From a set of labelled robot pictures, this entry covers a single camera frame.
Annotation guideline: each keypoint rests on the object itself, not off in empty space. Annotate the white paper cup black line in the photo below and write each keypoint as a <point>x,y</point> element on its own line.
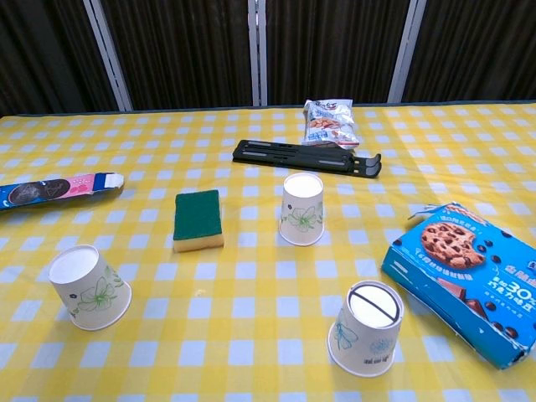
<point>364,339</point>

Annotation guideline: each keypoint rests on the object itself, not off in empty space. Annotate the blue chocolate chip cookie box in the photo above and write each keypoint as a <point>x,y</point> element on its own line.
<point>456,268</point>

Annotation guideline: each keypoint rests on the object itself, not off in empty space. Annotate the black folding stand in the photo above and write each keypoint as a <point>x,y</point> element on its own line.
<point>293,154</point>

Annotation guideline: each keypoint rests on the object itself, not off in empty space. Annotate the white metal frame post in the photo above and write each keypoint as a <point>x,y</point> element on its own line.
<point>109,58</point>
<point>406,50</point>
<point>257,50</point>

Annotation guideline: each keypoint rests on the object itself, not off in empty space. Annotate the dark screen panel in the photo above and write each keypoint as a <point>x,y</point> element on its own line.
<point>46,54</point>
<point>335,46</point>
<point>477,46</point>
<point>184,50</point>

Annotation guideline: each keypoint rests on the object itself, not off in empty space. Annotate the white snack bag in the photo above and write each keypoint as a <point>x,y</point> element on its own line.
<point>331,123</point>

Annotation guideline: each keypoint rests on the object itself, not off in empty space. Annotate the yellow checkered tablecloth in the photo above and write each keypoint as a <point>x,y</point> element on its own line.
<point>251,293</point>

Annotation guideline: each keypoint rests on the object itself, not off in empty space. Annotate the green and yellow sponge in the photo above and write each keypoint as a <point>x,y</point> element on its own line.
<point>197,218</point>

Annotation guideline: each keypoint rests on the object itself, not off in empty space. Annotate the white paper cup green flower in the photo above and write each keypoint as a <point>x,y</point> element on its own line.
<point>92,293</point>
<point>301,209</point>

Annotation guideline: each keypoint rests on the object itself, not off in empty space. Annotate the blue sandwich cookie package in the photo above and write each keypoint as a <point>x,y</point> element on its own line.
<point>42,192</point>

